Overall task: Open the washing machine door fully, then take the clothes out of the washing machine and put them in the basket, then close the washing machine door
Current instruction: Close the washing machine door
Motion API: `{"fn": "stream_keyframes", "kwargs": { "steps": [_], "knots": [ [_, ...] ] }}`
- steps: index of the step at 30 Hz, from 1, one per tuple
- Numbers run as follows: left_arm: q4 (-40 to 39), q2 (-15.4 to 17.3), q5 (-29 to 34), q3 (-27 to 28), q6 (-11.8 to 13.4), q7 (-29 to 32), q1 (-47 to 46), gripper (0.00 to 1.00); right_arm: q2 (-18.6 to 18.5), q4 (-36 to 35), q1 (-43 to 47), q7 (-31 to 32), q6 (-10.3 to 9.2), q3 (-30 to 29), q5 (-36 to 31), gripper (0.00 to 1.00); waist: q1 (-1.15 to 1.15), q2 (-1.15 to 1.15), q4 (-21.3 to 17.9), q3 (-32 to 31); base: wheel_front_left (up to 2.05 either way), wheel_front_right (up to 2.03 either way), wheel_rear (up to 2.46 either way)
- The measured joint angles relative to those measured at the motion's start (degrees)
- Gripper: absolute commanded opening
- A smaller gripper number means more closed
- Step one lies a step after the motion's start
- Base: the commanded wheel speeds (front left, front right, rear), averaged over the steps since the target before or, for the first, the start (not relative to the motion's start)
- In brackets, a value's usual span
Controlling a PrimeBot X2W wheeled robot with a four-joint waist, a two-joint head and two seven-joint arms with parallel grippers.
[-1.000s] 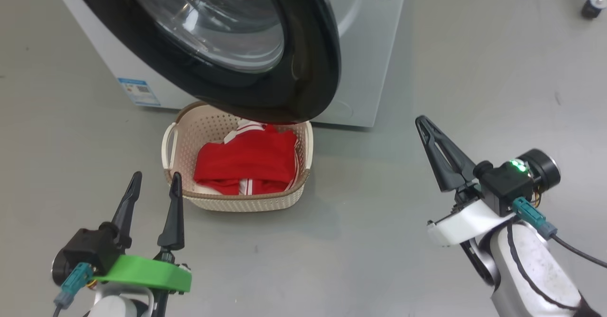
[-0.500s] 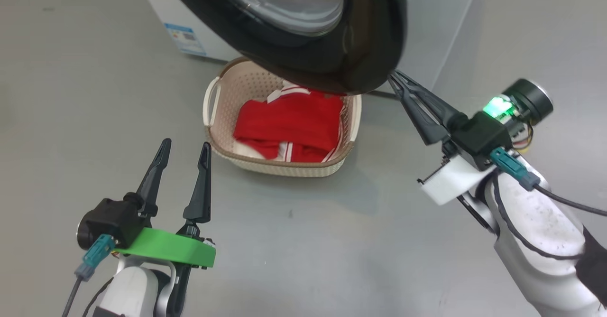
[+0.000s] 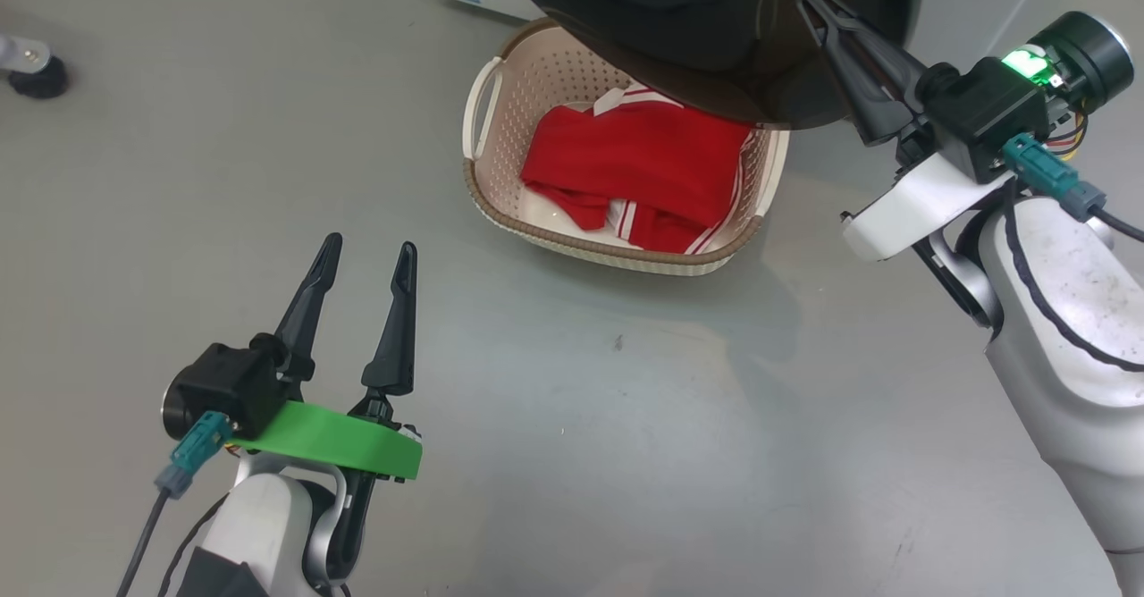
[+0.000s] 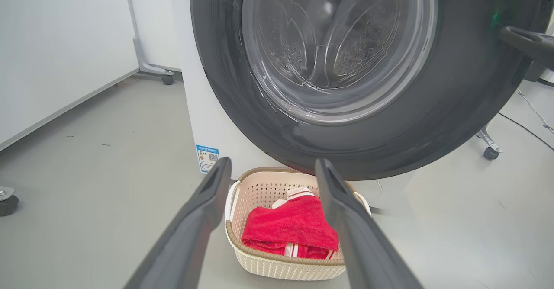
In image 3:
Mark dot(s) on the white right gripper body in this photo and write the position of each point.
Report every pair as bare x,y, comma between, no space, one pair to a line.
903,213

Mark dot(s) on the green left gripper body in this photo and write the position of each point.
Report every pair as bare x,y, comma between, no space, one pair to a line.
340,436

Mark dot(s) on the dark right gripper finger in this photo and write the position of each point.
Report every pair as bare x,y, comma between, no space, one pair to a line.
871,114
885,65

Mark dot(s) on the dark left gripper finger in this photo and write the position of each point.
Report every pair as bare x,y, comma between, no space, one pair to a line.
304,329
398,356

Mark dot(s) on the washing machine glass door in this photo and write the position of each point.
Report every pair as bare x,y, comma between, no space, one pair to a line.
715,52

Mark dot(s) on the cream perforated basket brown rim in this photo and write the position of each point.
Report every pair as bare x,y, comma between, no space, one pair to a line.
527,88

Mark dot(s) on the metal leg with black caster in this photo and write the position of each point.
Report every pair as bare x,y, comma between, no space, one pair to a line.
37,77

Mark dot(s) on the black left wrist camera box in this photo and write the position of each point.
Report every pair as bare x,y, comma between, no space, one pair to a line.
228,387

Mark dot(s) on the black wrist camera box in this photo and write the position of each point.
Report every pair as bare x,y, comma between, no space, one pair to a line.
228,387
983,114

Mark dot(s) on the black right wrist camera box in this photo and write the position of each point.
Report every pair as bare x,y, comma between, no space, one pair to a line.
983,114

